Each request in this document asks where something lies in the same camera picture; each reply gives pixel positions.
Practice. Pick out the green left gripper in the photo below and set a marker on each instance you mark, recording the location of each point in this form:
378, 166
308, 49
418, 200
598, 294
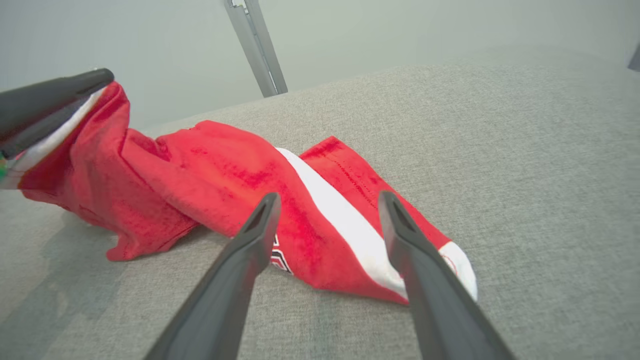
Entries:
2, 169

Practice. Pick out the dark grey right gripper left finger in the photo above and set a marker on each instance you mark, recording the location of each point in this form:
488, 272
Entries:
225, 295

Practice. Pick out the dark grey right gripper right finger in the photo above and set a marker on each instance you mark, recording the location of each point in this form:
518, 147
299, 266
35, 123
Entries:
440, 300

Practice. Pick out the red shorts white trim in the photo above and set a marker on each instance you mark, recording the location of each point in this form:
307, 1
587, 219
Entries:
200, 175

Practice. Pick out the grey fabric sofa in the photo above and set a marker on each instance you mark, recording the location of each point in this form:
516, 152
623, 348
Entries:
500, 200

